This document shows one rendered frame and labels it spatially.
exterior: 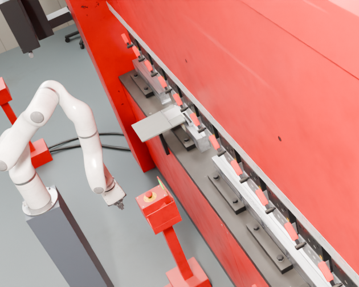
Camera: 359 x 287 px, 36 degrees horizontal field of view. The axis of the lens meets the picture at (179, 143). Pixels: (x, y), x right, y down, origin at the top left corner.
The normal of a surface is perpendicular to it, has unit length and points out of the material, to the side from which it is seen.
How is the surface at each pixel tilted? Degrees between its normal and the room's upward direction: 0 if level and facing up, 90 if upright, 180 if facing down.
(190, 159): 0
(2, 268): 0
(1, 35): 90
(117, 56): 90
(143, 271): 0
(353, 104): 90
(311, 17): 90
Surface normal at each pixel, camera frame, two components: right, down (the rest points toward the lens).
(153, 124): -0.26, -0.73
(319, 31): -0.88, 0.44
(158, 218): 0.42, 0.50
